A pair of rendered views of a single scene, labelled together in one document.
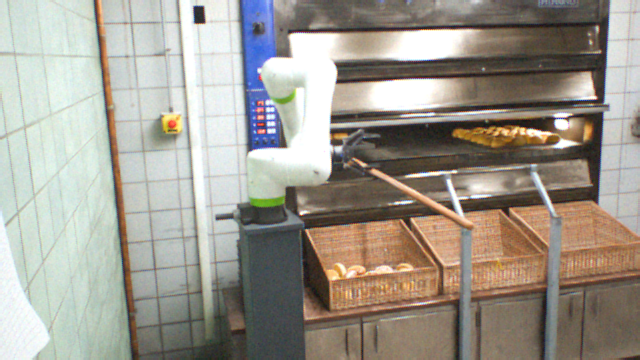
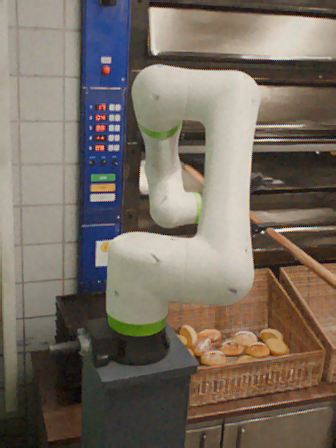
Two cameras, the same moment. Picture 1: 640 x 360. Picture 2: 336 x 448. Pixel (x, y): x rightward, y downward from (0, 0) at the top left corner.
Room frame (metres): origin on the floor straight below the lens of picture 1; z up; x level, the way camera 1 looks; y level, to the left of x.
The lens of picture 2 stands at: (1.01, 0.27, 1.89)
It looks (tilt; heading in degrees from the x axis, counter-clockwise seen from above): 20 degrees down; 354
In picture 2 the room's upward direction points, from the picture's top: 4 degrees clockwise
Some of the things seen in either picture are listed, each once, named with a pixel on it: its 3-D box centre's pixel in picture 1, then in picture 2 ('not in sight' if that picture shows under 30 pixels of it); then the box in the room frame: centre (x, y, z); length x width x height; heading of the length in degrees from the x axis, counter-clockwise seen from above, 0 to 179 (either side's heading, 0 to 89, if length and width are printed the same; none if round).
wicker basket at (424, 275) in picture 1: (368, 261); (230, 330); (3.00, -0.19, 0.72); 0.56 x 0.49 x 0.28; 105
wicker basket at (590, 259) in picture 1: (574, 237); not in sight; (3.29, -1.36, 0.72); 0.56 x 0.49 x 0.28; 103
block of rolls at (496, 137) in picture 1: (504, 135); not in sight; (3.97, -1.15, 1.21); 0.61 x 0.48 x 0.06; 14
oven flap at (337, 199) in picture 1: (451, 184); (334, 225); (3.40, -0.69, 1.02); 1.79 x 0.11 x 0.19; 104
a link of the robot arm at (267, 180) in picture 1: (269, 176); (145, 280); (2.11, 0.20, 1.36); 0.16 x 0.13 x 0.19; 82
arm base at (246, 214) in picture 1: (252, 212); (110, 337); (2.09, 0.27, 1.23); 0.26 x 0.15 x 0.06; 108
